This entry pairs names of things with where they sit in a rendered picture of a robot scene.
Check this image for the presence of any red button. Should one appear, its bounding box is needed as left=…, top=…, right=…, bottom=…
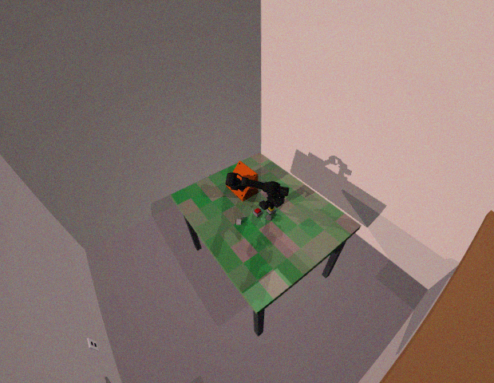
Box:
left=253, top=208, right=263, bottom=218

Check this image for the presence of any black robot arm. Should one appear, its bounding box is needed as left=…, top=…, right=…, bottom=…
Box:
left=225, top=172, right=289, bottom=207

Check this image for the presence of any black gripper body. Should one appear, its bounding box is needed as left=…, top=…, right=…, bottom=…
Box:
left=259, top=194, right=285, bottom=210

